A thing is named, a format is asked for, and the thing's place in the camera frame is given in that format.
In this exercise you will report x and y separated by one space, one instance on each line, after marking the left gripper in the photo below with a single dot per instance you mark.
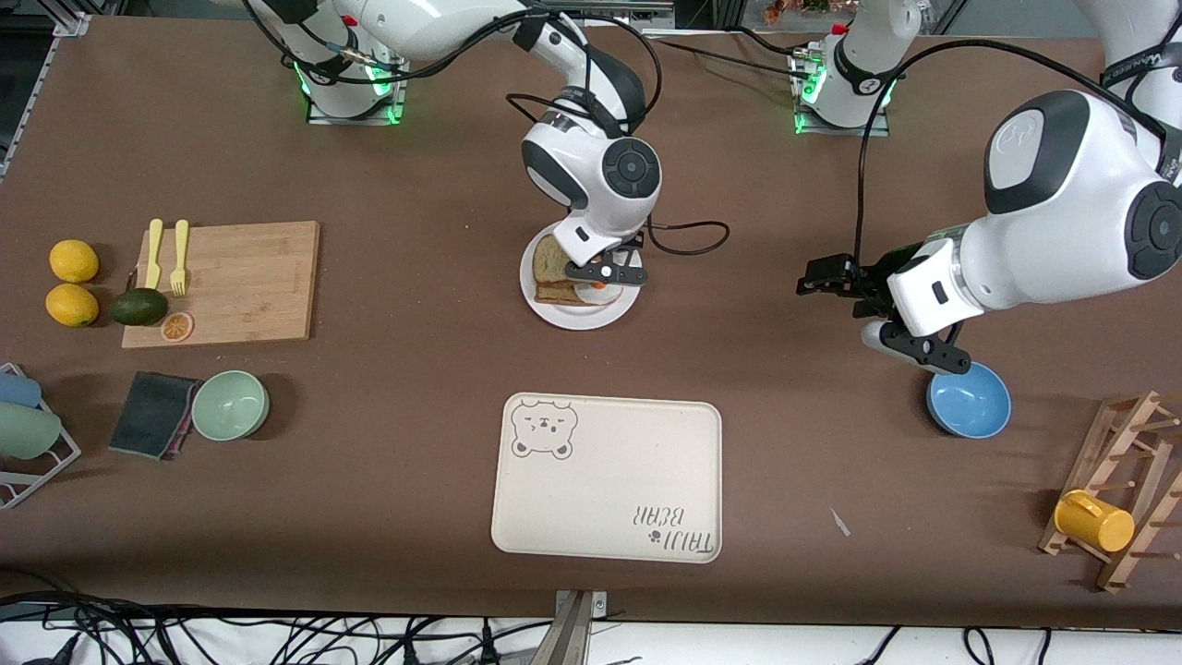
875 280

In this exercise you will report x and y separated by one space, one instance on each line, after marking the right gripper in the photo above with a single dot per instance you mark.
639 237

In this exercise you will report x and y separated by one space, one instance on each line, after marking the plain bread slice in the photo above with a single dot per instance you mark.
551 259

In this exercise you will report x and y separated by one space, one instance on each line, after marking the white round plate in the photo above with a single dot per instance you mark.
577 316

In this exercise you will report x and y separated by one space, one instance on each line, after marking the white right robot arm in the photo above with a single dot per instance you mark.
443 23

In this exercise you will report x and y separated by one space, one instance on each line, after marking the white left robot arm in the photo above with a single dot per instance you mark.
1062 212

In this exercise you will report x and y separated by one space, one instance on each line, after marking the bread slice under egg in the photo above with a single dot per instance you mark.
554 294

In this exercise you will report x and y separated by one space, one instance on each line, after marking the blue bowl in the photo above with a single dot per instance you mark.
970 411

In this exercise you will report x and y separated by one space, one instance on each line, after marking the cream bear print tray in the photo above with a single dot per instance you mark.
609 480

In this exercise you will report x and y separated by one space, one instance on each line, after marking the grey paper scrap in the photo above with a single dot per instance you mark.
840 523

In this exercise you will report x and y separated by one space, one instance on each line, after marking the wooden mug rack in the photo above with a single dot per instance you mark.
1140 443

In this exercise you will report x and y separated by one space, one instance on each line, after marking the yellow mug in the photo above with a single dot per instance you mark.
1094 522

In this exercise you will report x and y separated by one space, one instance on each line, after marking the wooden cutting board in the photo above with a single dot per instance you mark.
249 286

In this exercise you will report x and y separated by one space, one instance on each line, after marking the mint green bowl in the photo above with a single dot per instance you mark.
231 405

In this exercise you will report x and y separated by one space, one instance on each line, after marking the yellow plastic fork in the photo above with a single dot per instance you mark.
180 254

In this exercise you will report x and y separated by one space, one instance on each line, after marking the orange slice toy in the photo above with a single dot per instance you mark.
177 327

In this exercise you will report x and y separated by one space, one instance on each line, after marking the yellow plastic knife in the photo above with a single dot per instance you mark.
153 254

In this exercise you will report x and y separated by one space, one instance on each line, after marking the green avocado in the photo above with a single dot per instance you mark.
139 307

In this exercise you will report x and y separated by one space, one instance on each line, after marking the dark grey folded cloth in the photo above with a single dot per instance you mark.
152 414

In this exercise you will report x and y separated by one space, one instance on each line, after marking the yellow lemon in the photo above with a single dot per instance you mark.
74 260
72 305

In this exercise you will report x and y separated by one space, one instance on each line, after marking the pale blue cup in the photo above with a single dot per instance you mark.
18 390

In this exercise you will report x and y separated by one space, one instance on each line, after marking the mint green cup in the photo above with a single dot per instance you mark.
28 431

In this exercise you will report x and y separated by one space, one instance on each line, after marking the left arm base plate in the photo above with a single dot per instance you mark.
873 127

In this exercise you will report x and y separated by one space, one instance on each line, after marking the aluminium frame rail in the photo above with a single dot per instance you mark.
37 88
605 11

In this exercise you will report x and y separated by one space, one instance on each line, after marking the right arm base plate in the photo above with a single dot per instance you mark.
319 115

